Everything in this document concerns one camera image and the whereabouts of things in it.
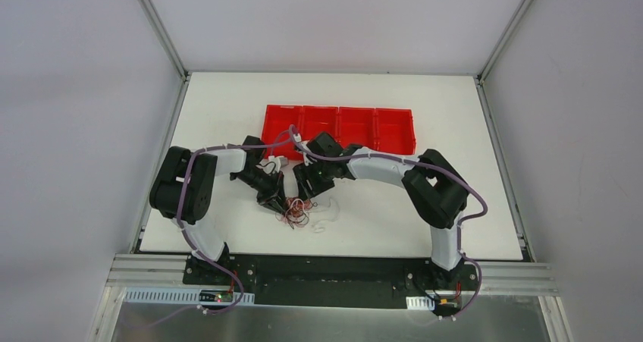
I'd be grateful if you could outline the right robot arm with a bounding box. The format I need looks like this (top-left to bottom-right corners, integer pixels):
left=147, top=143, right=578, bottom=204
left=293, top=132, right=469, bottom=289

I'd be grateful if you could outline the red bin far right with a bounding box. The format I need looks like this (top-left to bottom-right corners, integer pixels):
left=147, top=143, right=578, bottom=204
left=375, top=108, right=416, bottom=155

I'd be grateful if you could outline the aluminium frame rail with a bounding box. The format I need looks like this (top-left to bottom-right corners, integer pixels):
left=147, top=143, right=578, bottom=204
left=105, top=253, right=560, bottom=297

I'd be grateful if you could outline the brown cable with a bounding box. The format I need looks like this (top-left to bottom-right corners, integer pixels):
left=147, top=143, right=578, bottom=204
left=274, top=199, right=318, bottom=231

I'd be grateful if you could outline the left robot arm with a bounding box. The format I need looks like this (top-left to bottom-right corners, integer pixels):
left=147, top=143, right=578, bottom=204
left=149, top=136, right=288, bottom=285

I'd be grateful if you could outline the red bin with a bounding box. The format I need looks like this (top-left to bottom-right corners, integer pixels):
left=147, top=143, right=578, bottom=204
left=338, top=107, right=376, bottom=149
left=300, top=106, right=339, bottom=140
left=375, top=108, right=416, bottom=155
left=261, top=105, right=303, bottom=161

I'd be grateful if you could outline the red bin far left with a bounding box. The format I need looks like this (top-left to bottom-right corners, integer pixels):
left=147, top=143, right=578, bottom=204
left=261, top=105, right=303, bottom=161

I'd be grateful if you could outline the white cable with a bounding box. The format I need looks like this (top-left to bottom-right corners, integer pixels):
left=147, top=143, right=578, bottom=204
left=309, top=198, right=341, bottom=234

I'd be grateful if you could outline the pink cable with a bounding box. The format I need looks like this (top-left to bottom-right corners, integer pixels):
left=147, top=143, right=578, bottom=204
left=277, top=201, right=310, bottom=229

